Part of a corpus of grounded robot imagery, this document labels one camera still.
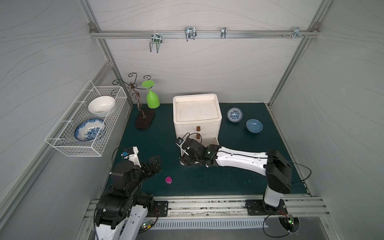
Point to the pink paint can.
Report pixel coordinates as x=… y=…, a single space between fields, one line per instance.
x=168 y=180

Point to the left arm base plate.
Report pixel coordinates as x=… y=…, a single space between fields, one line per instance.
x=159 y=209

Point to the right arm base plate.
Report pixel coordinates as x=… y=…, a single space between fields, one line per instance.
x=260 y=208

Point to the aluminium top rail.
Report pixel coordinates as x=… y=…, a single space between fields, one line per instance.
x=215 y=34

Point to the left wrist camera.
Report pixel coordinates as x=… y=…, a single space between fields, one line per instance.
x=131 y=154

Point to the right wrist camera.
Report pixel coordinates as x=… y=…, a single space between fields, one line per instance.
x=179 y=143

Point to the blue patterned plate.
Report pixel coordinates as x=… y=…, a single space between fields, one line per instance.
x=89 y=130

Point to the green upturned wine glass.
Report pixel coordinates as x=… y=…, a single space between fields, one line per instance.
x=153 y=101

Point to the small metal hook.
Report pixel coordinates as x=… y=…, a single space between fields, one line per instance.
x=223 y=32

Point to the double wire hook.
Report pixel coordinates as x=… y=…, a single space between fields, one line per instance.
x=190 y=33

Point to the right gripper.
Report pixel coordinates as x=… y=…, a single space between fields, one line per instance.
x=189 y=151

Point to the right end metal hook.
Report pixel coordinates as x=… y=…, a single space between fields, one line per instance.
x=296 y=34

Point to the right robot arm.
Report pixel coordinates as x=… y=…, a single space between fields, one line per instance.
x=271 y=164

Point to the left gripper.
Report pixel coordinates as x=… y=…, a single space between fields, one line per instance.
x=149 y=167

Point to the white bowl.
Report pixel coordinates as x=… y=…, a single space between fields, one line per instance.
x=101 y=106

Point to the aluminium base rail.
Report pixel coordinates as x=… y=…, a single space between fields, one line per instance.
x=233 y=206

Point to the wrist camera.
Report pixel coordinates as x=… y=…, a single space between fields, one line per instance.
x=131 y=154
x=179 y=143

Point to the metal hook with green tag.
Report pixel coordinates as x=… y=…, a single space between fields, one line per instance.
x=156 y=41

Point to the white three-drawer cabinet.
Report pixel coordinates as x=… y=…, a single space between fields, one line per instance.
x=197 y=117

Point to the white wire basket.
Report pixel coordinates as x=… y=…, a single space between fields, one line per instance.
x=62 y=138

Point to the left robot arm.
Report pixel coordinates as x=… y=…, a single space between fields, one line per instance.
x=124 y=211

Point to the round electronics board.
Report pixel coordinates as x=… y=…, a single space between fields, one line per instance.
x=290 y=224

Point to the white vent grille strip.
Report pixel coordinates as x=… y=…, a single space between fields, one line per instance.
x=210 y=224

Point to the dark metal glass rack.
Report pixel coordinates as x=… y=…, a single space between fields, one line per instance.
x=145 y=116

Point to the small blue patterned bowl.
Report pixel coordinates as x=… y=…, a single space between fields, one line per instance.
x=234 y=115

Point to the plain blue bowl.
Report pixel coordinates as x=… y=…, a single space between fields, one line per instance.
x=254 y=126

